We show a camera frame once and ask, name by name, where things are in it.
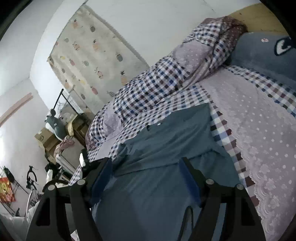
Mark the blue plush shark pillow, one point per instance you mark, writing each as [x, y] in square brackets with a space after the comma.
[268, 53]

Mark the red wall decoration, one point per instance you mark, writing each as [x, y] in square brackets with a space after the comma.
[6, 192]

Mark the grey plush toy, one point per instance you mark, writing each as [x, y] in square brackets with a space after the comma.
[55, 125]

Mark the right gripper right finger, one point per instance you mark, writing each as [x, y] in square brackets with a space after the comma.
[241, 221]

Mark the black metal rack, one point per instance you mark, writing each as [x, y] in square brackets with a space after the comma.
[65, 100]

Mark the cardboard box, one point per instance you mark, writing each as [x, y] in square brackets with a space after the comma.
[47, 140]

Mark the dark teal t-shirt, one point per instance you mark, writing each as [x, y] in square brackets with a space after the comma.
[147, 197]

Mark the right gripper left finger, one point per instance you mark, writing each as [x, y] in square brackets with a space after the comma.
[50, 220]

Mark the wooden bed headboard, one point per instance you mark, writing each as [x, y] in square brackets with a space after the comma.
[267, 16]

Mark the purple dotted bed sheet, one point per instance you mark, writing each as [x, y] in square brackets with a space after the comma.
[253, 119]

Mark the checkered purple quilt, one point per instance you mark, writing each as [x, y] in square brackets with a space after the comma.
[204, 50]

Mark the fruit pattern curtain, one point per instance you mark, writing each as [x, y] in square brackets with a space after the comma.
[92, 60]

